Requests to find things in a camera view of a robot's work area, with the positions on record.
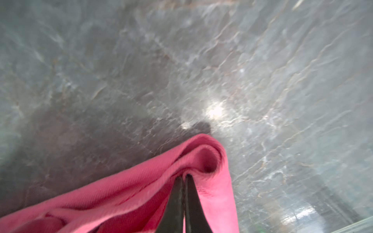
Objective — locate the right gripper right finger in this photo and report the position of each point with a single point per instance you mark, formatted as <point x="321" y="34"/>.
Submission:
<point x="196" y="221"/>

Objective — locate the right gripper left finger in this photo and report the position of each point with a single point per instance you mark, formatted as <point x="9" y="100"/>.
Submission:
<point x="173" y="218"/>

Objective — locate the pink long pants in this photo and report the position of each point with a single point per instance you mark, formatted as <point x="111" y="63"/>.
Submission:
<point x="134" y="200"/>

